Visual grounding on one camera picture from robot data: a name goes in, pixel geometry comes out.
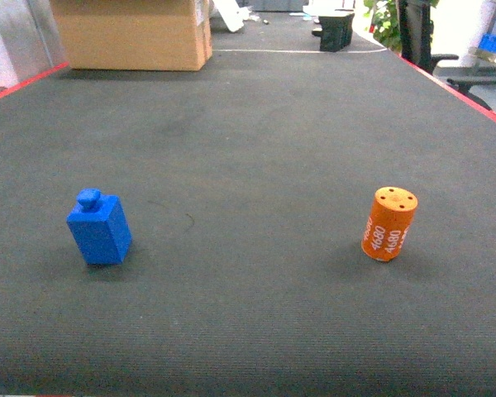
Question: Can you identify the green potted plant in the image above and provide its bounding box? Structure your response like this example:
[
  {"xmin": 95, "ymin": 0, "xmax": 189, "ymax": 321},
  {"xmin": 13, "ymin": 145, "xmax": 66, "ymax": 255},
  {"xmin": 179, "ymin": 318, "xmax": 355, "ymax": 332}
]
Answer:
[{"xmin": 362, "ymin": 0, "xmax": 441, "ymax": 53}]

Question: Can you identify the black plastic crate stack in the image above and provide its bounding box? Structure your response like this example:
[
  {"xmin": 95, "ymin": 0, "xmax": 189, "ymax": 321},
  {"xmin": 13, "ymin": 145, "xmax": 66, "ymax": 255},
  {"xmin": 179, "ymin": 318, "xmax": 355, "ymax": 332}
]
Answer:
[{"xmin": 311, "ymin": 12, "xmax": 355, "ymax": 52}]

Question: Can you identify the black conveyor belt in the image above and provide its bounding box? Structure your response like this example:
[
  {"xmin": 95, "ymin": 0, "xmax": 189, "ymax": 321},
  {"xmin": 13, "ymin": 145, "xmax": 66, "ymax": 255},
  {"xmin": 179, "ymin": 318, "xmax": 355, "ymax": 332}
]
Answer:
[{"xmin": 0, "ymin": 15, "xmax": 496, "ymax": 396}]

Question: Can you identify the black office chair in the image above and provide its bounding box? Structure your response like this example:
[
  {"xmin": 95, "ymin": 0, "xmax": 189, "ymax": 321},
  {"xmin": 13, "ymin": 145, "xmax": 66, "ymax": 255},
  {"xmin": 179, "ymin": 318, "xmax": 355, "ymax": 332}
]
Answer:
[{"xmin": 398, "ymin": 0, "xmax": 496, "ymax": 112}]

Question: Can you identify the large cardboard box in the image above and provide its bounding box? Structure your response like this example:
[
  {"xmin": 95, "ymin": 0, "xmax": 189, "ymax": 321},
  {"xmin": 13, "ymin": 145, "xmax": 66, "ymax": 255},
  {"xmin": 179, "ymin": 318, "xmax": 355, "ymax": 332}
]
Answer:
[{"xmin": 50, "ymin": 0, "xmax": 212, "ymax": 71}]

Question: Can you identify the blue block part with knob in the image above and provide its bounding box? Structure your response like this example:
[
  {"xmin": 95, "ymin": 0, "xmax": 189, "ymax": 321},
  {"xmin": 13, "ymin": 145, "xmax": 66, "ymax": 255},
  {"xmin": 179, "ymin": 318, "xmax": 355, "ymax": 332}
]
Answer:
[{"xmin": 66, "ymin": 188, "xmax": 132, "ymax": 265}]

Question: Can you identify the red conveyor side rail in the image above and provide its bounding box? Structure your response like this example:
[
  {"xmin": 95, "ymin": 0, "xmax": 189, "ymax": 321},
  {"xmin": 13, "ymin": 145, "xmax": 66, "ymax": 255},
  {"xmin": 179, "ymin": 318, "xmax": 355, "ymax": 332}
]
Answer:
[{"xmin": 399, "ymin": 56, "xmax": 496, "ymax": 123}]

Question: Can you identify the white foam piece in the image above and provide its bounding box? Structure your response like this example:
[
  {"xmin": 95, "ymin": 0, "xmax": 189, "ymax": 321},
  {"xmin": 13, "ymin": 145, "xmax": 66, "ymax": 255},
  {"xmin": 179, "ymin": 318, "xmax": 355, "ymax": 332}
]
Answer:
[{"xmin": 210, "ymin": 0, "xmax": 251, "ymax": 33}]

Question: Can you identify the orange cylindrical cap 4680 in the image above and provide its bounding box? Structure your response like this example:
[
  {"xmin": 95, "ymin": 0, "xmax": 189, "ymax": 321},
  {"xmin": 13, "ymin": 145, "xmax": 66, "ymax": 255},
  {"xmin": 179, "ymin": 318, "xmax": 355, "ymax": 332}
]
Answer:
[{"xmin": 361, "ymin": 186, "xmax": 418, "ymax": 262}]

